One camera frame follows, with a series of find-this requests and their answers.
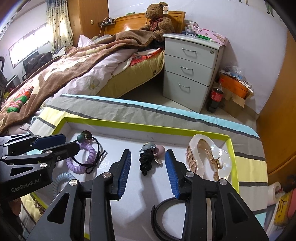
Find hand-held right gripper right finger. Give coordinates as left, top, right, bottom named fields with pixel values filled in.
left=165, top=149, right=270, bottom=241

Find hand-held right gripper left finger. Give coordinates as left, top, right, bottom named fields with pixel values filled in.
left=26, top=149, right=132, bottom=241

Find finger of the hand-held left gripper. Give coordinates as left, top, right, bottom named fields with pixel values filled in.
left=0, top=141, right=80, bottom=168
left=0, top=133, right=67, bottom=154

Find black hair tie green bead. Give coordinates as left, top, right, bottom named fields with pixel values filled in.
left=72, top=130, right=109, bottom=175

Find black braided hair tie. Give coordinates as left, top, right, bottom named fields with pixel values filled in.
left=138, top=142, right=166, bottom=173

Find purple spiral hair tie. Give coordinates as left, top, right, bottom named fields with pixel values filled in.
left=66, top=142, right=97, bottom=172

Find blue spiral hair tie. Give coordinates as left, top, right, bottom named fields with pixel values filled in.
left=51, top=172, right=77, bottom=197

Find large beige hair claw clip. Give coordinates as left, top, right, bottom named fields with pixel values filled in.
left=185, top=134, right=232, bottom=183

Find black headband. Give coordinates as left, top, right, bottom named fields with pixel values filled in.
left=151, top=197, right=192, bottom=241

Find shallow green cardboard box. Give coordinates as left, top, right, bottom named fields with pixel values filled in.
left=31, top=117, right=240, bottom=241

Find person's left hand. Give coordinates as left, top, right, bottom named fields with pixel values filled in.
left=7, top=201, right=23, bottom=216

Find bronze ornate hair clip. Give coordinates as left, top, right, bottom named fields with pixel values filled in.
left=32, top=199, right=47, bottom=215

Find striped bedsheet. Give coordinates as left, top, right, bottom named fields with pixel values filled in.
left=18, top=94, right=269, bottom=241

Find black chair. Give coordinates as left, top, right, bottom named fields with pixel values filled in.
left=23, top=51, right=53, bottom=80

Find brown patterned blanket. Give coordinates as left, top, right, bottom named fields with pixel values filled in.
left=0, top=30, right=154, bottom=135

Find pale lilac duvet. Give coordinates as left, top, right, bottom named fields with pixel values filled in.
left=35, top=50, right=144, bottom=116

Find cola bottle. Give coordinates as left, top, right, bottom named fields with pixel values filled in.
left=206, top=78, right=225, bottom=114

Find brown cardboard box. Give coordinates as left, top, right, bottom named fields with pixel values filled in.
left=214, top=81, right=253, bottom=118

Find window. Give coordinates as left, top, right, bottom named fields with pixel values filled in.
left=9, top=23, right=50, bottom=69

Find yellow mattress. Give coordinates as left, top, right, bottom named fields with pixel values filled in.
left=97, top=50, right=166, bottom=99

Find white drawer nightstand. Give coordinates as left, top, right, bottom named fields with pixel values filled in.
left=162, top=33, right=225, bottom=113

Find white paper roll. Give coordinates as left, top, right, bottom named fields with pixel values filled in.
left=267, top=181, right=284, bottom=205

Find orange storage box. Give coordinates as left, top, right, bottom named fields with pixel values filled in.
left=218, top=73, right=249, bottom=99

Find dotted curtain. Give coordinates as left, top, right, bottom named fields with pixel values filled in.
left=46, top=0, right=74, bottom=55

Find yellow tin can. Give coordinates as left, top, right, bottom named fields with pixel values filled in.
left=274, top=192, right=293, bottom=226

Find clear plastic bags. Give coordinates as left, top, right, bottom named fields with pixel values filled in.
left=220, top=66, right=253, bottom=88

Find large wooden wardrobe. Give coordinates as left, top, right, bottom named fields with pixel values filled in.
left=255, top=30, right=296, bottom=193

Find tall wooden cabinet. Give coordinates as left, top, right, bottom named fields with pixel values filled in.
left=67, top=0, right=109, bottom=47

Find wooden headboard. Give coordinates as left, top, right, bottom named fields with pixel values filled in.
left=104, top=11, right=186, bottom=37

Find pink floral tissue box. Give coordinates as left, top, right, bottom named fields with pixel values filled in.
left=196, top=28, right=229, bottom=45

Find clear glass cup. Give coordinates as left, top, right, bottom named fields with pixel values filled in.
left=185, top=21, right=199, bottom=36

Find brown teddy bear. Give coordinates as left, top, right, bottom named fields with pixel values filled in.
left=139, top=2, right=175, bottom=42

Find cartoon wall sticker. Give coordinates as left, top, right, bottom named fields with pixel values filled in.
left=237, top=0, right=279, bottom=18

